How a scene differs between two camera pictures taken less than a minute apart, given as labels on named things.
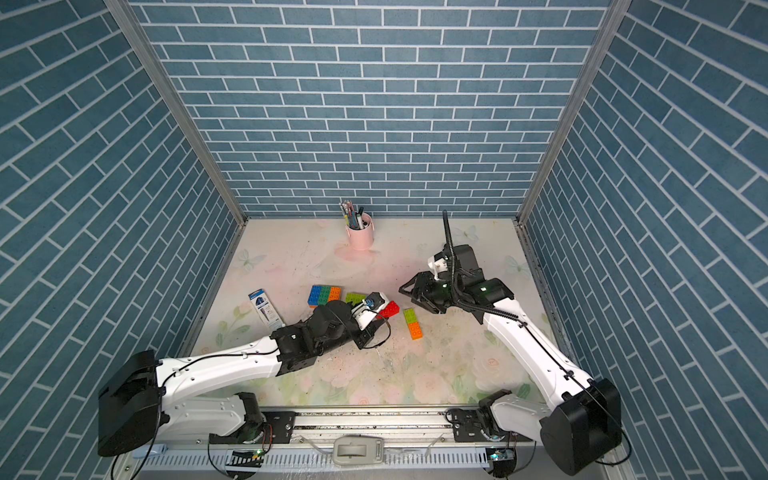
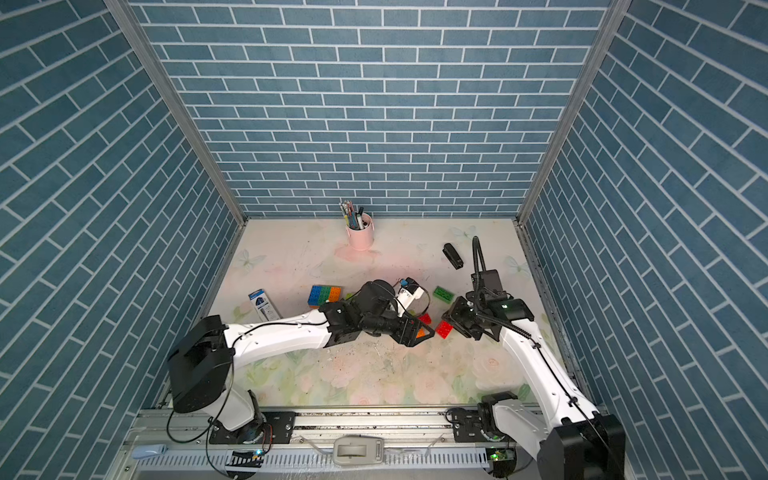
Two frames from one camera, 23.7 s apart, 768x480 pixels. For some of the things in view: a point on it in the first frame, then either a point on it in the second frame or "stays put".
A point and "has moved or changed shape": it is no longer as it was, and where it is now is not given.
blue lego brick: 315,294 stays put
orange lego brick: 334,294 stays put
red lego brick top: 389,311 has moved or changed shape
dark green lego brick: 324,295 stays put
